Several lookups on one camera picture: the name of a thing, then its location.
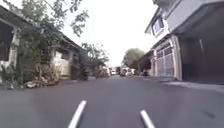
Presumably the row of parked vehicles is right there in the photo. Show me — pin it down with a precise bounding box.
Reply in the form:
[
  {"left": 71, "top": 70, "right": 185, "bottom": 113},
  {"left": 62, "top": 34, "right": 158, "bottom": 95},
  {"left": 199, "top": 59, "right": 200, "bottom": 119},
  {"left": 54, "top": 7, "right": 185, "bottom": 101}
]
[{"left": 99, "top": 65, "right": 149, "bottom": 79}]

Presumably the bush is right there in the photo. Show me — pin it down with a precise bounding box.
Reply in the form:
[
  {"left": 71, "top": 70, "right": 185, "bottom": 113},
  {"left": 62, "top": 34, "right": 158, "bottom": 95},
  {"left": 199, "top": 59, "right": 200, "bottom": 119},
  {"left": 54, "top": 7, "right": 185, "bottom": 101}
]
[{"left": 80, "top": 42, "right": 110, "bottom": 79}]

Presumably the round green tree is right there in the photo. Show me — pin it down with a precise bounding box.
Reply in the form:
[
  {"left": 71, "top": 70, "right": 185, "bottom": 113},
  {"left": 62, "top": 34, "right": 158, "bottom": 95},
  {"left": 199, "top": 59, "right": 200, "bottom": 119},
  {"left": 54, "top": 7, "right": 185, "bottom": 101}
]
[{"left": 121, "top": 47, "right": 146, "bottom": 70}]

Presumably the grey asphalt road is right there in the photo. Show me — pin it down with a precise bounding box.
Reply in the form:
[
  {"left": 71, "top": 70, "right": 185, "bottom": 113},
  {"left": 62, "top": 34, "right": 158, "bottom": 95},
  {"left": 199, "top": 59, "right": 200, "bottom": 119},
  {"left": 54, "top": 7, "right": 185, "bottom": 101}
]
[{"left": 0, "top": 75, "right": 224, "bottom": 128}]

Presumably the house with dark roof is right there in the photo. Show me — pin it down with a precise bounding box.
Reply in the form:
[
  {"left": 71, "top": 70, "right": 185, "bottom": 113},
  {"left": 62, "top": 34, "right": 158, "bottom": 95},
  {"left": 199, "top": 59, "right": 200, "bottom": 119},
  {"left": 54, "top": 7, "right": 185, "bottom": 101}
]
[{"left": 0, "top": 4, "right": 88, "bottom": 85}]

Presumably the white metal gate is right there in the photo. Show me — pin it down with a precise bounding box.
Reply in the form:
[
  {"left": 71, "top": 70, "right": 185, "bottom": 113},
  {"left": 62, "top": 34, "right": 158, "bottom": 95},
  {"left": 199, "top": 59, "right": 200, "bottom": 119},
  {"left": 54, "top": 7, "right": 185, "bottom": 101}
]
[{"left": 155, "top": 41, "right": 176, "bottom": 79}]

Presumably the robot's own part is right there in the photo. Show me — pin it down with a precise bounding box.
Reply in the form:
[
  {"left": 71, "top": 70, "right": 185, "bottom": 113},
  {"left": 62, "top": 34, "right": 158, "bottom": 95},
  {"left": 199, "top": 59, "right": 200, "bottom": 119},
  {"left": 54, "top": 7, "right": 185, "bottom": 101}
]
[
  {"left": 67, "top": 99, "right": 88, "bottom": 128},
  {"left": 139, "top": 109, "right": 157, "bottom": 128}
]

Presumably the leafy tree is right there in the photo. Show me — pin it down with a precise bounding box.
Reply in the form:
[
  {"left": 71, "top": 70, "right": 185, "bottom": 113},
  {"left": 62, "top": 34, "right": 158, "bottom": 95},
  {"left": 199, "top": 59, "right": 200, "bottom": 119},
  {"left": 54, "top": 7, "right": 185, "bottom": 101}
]
[{"left": 12, "top": 0, "right": 90, "bottom": 88}]

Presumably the white two-storey building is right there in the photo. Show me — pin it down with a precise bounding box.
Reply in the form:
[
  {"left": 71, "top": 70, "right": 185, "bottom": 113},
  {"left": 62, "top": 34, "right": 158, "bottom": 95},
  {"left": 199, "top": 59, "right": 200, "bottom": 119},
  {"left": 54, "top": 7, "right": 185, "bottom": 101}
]
[{"left": 144, "top": 0, "right": 224, "bottom": 85}]

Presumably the pale concrete driveway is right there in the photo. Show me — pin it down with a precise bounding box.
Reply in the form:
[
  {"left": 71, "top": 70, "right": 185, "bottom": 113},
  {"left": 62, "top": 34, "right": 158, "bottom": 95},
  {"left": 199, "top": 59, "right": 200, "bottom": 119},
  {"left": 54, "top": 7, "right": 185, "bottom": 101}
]
[{"left": 162, "top": 80, "right": 224, "bottom": 94}]

